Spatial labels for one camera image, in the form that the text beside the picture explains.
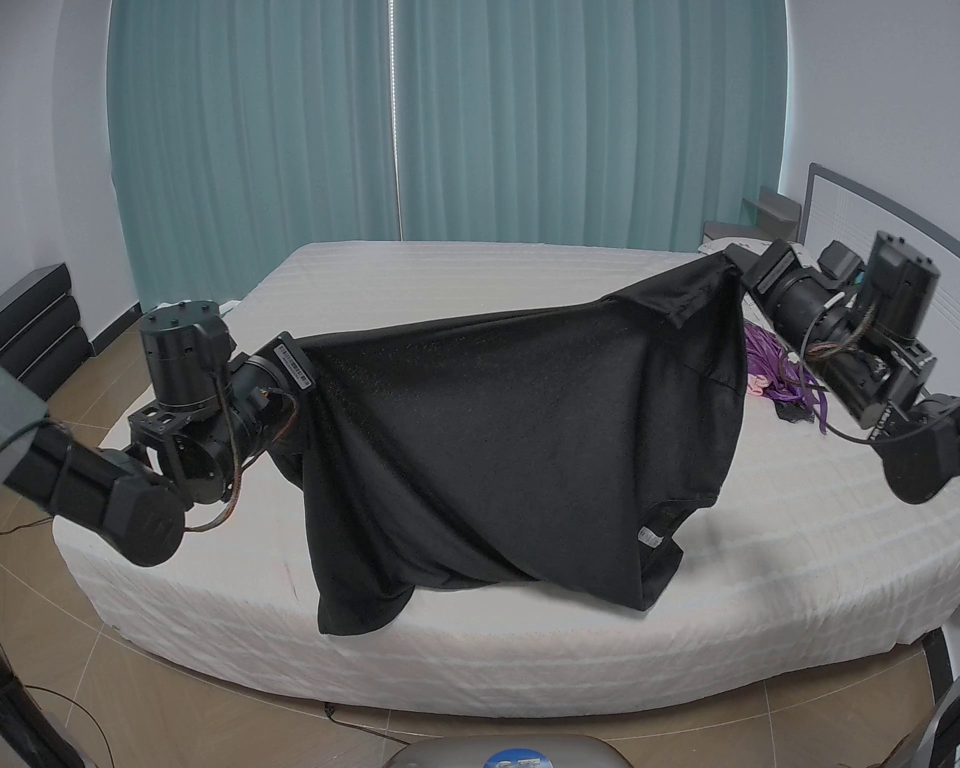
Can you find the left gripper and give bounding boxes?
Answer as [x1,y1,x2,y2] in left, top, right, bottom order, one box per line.
[234,335,316,444]

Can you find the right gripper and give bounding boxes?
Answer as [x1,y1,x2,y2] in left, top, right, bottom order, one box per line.
[738,240,864,350]

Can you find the black T-shirt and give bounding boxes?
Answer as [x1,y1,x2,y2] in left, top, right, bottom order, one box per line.
[273,251,751,639]

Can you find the pile of clothes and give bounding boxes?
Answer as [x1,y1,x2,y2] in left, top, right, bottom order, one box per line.
[742,322,830,436]

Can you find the bed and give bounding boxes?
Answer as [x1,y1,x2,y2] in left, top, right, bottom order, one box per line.
[52,161,960,721]

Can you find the grey bedside table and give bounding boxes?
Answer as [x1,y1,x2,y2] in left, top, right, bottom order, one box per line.
[705,187,807,249]

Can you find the black chest of drawers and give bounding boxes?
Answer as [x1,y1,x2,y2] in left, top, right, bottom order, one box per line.
[0,262,95,402]

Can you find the blue-green curtain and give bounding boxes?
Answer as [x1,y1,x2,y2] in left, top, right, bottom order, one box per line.
[393,0,792,252]
[105,0,399,312]

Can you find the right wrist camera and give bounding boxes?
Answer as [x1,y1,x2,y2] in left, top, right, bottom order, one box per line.
[816,240,865,290]

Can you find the black cable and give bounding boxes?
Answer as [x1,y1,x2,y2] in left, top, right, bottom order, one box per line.
[322,702,410,744]

